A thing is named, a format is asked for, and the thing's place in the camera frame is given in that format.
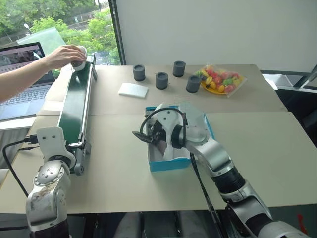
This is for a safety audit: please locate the grey open laptop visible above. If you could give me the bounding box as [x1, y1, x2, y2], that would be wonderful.
[0, 42, 56, 122]

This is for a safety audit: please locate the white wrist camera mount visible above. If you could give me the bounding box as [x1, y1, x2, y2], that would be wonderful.
[155, 103, 185, 150]
[36, 126, 68, 160]

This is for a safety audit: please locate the person's bare hand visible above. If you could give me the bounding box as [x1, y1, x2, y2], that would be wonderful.
[45, 45, 88, 70]

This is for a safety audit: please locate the blue shoebox with lid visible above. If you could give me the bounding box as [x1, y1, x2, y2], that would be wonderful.
[145, 103, 215, 173]

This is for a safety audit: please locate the pale green translucent panel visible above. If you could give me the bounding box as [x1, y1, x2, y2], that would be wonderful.
[16, 27, 66, 51]

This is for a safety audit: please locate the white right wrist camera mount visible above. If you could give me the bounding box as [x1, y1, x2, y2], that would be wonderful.
[155, 103, 185, 150]

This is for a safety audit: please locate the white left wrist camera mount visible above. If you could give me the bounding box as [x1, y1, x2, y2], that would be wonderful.
[36, 126, 68, 160]

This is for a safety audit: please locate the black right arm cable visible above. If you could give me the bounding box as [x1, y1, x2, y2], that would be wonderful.
[139, 105, 225, 238]

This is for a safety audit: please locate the white rectangular sponge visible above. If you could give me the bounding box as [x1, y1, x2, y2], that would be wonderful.
[118, 82, 149, 99]

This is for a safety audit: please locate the dark grey cylinder cup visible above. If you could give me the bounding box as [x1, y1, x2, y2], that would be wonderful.
[155, 72, 169, 90]
[132, 64, 146, 82]
[186, 75, 202, 94]
[172, 60, 186, 77]

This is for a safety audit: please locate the silver metal bar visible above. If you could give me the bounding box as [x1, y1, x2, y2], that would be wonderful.
[293, 64, 317, 89]

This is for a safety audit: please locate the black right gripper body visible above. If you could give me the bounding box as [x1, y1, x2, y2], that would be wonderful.
[147, 120, 167, 145]

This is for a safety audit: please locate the clear bag of toy fruit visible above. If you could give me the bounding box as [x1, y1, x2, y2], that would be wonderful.
[194, 63, 247, 99]

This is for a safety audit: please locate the yellow plate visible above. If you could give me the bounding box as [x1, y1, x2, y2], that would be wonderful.
[201, 81, 231, 96]

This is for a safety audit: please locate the green conveyor belt silver frame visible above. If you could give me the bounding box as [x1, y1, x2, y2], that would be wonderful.
[56, 54, 98, 177]

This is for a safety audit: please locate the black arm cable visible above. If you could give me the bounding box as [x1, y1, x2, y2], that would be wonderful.
[139, 105, 225, 238]
[2, 135, 39, 198]

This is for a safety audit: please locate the black window frame post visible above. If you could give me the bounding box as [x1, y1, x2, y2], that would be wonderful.
[108, 0, 127, 66]

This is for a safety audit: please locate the red strap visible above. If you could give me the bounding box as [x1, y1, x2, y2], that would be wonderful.
[296, 213, 309, 235]

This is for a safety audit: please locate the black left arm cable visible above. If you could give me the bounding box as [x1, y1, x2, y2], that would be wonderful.
[2, 135, 39, 198]

